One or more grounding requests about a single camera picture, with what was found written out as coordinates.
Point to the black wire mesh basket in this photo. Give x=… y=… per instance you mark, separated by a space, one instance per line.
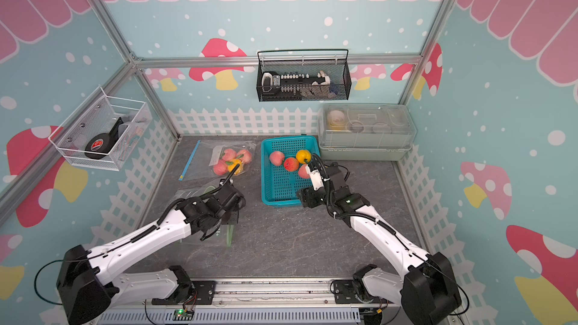
x=303 y=75

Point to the black tape roll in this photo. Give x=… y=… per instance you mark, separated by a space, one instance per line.
x=100 y=145

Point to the teal plastic perforated basket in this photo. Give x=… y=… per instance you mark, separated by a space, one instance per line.
x=279 y=187

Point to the pink peach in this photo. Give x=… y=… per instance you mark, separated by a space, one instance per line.
x=220 y=168
x=229 y=155
x=277 y=158
x=245 y=156
x=304 y=171

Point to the clear acrylic wall bin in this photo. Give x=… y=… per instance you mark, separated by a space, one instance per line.
x=102 y=132

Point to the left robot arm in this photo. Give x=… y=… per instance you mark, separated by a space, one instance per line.
x=91 y=281

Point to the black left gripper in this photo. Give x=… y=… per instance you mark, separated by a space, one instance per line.
x=236 y=209

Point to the clear blue zipper bag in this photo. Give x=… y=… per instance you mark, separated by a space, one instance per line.
x=218 y=158

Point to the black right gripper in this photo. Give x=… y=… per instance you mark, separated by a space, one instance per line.
x=307 y=193

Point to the clear plastic storage box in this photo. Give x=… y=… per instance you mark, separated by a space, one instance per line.
x=365 y=132

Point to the yellow peach with leaf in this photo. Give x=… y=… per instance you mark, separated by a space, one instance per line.
x=235 y=167

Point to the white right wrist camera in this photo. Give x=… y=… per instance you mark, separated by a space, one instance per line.
x=316 y=179

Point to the clear bag green cartoon print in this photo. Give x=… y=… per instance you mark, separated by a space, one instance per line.
x=207 y=229

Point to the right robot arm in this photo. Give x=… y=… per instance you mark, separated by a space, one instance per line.
x=422 y=284

